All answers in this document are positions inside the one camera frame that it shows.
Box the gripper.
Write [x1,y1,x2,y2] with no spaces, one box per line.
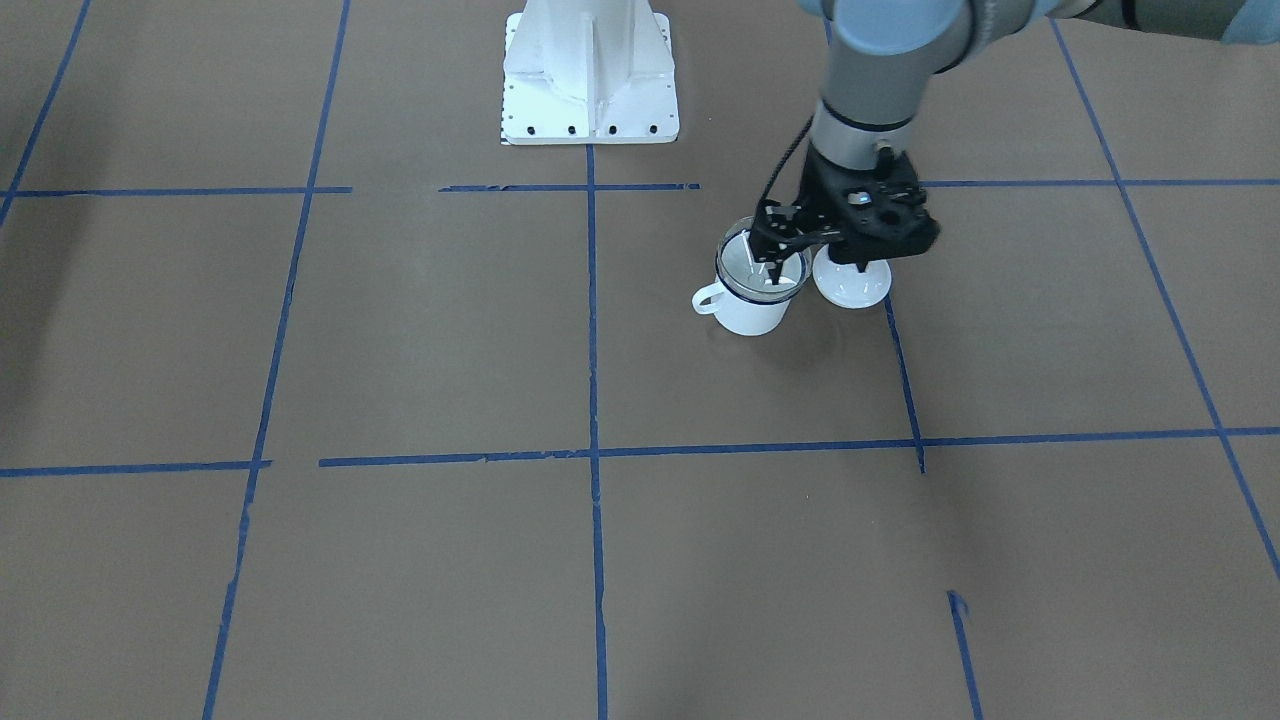
[750,146,941,291]

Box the white enamel mug lid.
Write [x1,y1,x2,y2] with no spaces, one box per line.
[812,246,893,309]

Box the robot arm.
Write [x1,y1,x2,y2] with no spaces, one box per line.
[748,1,1279,288]

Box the white enamel mug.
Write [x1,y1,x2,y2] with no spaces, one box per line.
[691,275,796,337]

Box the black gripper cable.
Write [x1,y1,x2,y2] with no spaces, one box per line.
[760,115,817,217]

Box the white camera stand base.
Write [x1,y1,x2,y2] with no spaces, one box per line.
[500,1,680,146]

